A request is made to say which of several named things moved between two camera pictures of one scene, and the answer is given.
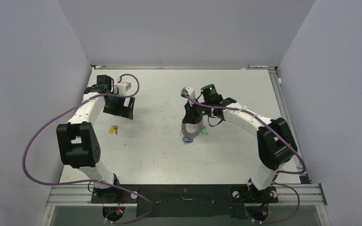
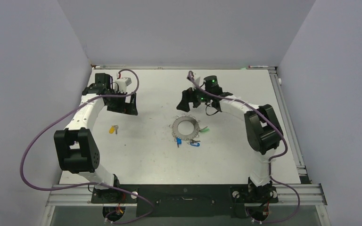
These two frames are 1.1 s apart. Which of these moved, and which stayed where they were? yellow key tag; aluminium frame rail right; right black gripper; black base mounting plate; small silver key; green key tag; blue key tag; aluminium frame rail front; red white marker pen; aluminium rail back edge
Moved: green key tag; right black gripper; blue key tag
Stayed: black base mounting plate; aluminium rail back edge; aluminium frame rail front; aluminium frame rail right; yellow key tag; small silver key; red white marker pen
